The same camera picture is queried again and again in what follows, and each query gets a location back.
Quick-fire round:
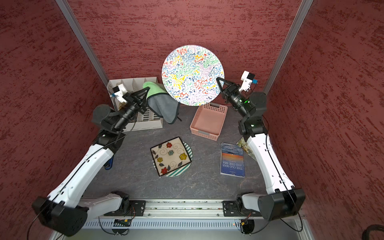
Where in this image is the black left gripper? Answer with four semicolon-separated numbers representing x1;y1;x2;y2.
114;86;152;131

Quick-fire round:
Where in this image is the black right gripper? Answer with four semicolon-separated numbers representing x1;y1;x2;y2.
215;76;249;118

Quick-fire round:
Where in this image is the green grey microfibre cloth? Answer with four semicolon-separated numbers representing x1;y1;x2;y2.
143;82;180;125

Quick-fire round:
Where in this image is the colourful speckled round plate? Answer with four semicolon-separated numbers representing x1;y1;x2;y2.
161;45;225;106

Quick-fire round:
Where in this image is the square floral plate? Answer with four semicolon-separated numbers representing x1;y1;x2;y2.
150;136;193;177

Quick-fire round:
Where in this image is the green white striped round plate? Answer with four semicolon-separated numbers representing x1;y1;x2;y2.
152;141;194;178

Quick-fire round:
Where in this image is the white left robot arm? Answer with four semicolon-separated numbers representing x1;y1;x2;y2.
32;87;150;237

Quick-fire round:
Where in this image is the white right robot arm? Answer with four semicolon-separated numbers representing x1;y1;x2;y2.
217;78;306;221

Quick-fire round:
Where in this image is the white file organiser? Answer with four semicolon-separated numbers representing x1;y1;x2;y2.
107;77;163;133

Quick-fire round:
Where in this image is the pink perforated plastic basket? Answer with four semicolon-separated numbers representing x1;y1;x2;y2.
190;103;228;141

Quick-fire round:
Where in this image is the children's picture book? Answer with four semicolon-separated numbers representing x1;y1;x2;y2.
236;137;257;161

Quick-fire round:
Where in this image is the blue old man sea book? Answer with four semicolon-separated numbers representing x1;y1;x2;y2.
220;143;245;178

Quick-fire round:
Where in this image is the blue black stapler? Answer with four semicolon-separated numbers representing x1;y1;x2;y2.
104;157;114;170

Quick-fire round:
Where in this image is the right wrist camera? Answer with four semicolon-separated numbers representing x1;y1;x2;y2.
239;71;258;93

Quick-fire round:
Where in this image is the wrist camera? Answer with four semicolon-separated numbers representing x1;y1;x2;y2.
239;71;258;93
110;84;128;105

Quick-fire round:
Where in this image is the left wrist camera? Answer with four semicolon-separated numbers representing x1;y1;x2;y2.
110;84;128;105

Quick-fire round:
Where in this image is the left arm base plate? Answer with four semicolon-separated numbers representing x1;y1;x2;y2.
104;200;147;217

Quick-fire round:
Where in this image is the aluminium corner post right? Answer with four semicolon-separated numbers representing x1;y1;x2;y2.
263;0;313;95

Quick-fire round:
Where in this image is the aluminium corner post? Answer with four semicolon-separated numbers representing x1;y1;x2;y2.
263;0;313;95
55;0;109;87

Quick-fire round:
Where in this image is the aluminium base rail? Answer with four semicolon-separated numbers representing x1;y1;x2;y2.
64;197;305;220

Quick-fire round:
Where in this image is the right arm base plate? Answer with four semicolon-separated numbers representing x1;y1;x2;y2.
222;201;262;218

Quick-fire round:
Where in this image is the aluminium corner post left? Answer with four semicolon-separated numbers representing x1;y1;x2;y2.
55;0;109;87

